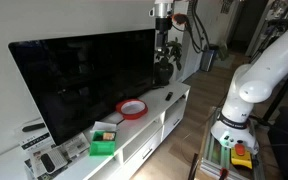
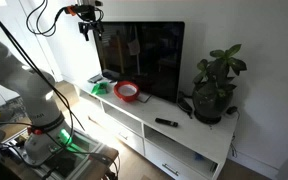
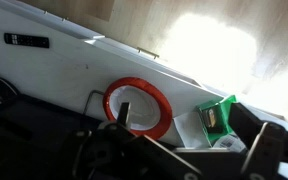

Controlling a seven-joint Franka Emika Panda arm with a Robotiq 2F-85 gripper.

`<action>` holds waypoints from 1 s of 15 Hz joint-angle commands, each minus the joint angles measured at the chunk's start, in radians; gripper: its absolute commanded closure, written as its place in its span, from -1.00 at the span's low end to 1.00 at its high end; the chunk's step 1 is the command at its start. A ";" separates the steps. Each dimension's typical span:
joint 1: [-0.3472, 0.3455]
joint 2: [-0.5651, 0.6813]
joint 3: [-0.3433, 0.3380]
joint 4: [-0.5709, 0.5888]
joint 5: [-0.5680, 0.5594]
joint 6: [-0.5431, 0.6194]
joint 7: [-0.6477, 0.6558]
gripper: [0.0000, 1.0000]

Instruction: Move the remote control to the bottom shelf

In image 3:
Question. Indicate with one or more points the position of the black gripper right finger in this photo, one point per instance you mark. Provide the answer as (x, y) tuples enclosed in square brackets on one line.
[(245, 124)]

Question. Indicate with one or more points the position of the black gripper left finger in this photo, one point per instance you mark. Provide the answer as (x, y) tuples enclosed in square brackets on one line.
[(124, 114)]

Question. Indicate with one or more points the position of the black remote control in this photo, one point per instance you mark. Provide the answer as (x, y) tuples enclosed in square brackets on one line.
[(26, 40)]

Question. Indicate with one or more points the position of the green open box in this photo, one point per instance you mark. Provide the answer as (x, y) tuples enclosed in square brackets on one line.
[(225, 115)]

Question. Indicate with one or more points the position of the printed paper leaflet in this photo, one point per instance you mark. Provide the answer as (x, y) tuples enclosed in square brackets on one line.
[(230, 142)]

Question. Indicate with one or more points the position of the small yellow packet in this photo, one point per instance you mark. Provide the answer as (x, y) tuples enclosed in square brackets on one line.
[(211, 118)]

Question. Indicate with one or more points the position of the red rimmed white bowl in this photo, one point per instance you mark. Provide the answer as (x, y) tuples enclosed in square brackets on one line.
[(166, 110)]

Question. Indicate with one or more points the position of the white paper sheet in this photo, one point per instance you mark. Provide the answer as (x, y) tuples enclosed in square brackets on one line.
[(187, 130)]

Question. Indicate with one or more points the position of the white TV stand cabinet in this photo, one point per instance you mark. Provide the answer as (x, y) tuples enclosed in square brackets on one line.
[(50, 73)]

